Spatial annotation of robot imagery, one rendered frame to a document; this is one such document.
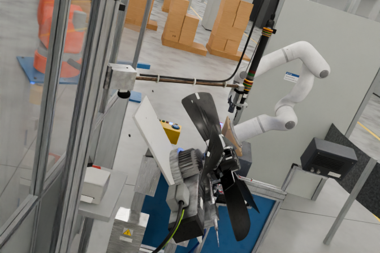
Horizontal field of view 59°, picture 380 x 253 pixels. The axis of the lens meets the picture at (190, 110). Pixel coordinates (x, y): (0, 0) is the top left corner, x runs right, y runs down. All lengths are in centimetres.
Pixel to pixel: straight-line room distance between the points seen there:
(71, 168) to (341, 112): 298
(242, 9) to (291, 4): 635
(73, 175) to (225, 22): 857
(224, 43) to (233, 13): 84
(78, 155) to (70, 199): 21
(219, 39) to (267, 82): 632
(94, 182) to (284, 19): 240
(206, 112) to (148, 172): 39
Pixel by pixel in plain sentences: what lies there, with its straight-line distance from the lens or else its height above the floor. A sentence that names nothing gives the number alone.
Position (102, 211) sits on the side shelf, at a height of 86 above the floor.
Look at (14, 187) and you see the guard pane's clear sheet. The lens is 127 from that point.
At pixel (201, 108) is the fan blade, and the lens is 160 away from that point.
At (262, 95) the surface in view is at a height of 102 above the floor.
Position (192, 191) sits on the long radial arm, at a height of 113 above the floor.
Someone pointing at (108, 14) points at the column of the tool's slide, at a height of 175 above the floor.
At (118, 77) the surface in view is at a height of 155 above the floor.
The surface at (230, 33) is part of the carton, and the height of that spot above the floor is 69.
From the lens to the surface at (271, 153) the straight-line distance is 381.
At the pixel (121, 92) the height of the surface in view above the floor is 148.
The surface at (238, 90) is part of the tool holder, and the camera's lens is 154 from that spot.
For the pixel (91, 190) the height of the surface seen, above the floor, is 94.
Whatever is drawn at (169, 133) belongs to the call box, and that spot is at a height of 104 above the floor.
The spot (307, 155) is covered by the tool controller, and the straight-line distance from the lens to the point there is 220.
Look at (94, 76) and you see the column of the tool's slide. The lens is 116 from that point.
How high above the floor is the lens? 195
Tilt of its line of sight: 22 degrees down
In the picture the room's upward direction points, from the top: 17 degrees clockwise
